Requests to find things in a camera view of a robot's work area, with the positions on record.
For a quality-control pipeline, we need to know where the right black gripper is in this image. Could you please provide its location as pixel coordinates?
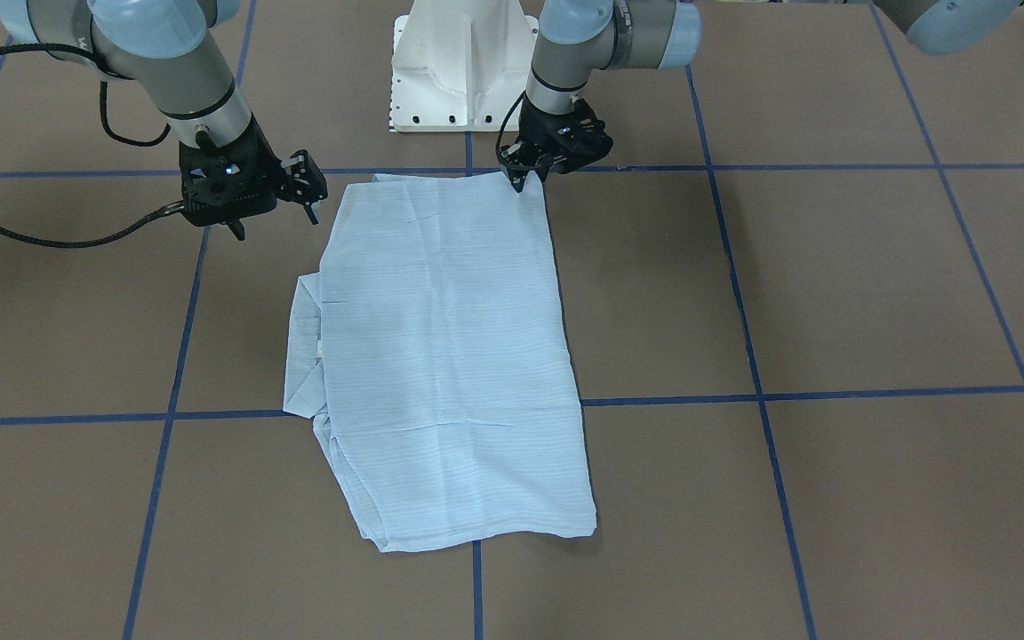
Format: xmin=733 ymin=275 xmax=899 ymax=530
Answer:
xmin=179 ymin=120 xmax=329 ymax=242

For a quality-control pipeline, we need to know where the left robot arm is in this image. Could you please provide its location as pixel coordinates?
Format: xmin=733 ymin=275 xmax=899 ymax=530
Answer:
xmin=494 ymin=1 xmax=1019 ymax=193

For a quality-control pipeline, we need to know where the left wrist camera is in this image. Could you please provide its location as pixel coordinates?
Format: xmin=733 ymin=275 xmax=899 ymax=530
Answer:
xmin=564 ymin=99 xmax=614 ymax=172

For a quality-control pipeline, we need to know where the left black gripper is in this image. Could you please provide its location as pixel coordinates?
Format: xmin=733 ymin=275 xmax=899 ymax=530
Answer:
xmin=496 ymin=96 xmax=574 ymax=194

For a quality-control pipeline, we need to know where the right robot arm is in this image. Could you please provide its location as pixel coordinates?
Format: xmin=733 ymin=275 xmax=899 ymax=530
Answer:
xmin=0 ymin=1 xmax=328 ymax=250

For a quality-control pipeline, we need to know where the light blue button shirt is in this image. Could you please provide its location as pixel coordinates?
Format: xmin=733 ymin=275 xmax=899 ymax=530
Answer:
xmin=282 ymin=173 xmax=597 ymax=554

